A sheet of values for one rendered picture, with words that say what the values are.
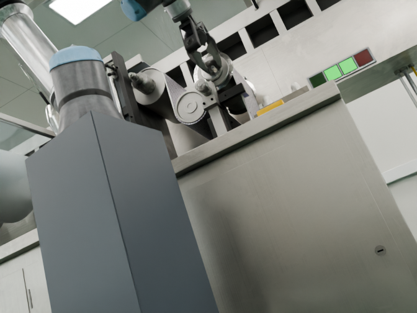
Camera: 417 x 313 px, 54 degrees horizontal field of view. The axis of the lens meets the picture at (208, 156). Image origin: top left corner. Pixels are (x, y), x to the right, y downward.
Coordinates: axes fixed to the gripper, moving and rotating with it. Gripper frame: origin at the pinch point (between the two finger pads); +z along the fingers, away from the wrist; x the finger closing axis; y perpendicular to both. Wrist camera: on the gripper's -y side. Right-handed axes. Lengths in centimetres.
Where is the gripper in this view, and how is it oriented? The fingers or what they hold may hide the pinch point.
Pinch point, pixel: (213, 68)
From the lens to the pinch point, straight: 138.6
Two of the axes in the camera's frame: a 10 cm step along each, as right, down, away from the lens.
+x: -8.6, 4.2, 2.9
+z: 5.1, 7.3, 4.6
